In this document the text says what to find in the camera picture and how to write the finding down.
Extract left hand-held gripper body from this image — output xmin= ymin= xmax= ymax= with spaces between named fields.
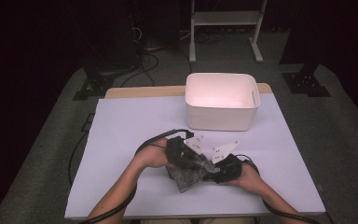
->
xmin=165 ymin=133 xmax=206 ymax=171

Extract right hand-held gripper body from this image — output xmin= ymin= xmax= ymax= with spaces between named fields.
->
xmin=210 ymin=140 xmax=244 ymax=185

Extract grey cloth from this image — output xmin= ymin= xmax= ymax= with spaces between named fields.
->
xmin=166 ymin=154 xmax=216 ymax=194

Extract white plastic bin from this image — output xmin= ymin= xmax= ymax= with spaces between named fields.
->
xmin=185 ymin=72 xmax=261 ymax=132

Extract person's right hand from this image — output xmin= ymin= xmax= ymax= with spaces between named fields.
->
xmin=226 ymin=161 xmax=266 ymax=189

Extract person's left hand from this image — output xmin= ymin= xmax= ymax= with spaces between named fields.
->
xmin=134 ymin=138 xmax=175 ymax=170

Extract white table sheet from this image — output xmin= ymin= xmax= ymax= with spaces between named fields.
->
xmin=64 ymin=92 xmax=326 ymax=220

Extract wooden table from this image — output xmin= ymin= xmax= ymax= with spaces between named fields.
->
xmin=104 ymin=82 xmax=273 ymax=100

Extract floor outlet plate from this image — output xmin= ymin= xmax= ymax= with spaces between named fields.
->
xmin=80 ymin=113 xmax=96 ymax=133

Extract black stand base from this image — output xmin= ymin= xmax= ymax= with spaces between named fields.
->
xmin=282 ymin=62 xmax=331 ymax=98
xmin=73 ymin=66 xmax=116 ymax=101

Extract dark equipment cabinet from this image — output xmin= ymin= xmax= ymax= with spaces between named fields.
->
xmin=83 ymin=0 xmax=139 ymax=71

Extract white metal stand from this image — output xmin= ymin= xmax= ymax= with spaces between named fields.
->
xmin=188 ymin=0 xmax=269 ymax=64

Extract left hand-held gripper cable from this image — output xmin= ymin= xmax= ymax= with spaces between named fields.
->
xmin=77 ymin=128 xmax=196 ymax=224

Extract hand-held gripper cable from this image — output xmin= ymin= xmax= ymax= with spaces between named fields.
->
xmin=233 ymin=153 xmax=325 ymax=224
xmin=77 ymin=128 xmax=196 ymax=224

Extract right hand-held gripper cable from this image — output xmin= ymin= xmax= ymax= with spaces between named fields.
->
xmin=233 ymin=153 xmax=325 ymax=224

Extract black floor cables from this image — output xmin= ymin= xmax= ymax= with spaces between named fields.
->
xmin=120 ymin=27 xmax=161 ymax=88

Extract thin black floor cable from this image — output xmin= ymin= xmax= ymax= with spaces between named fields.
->
xmin=68 ymin=132 xmax=90 ymax=188

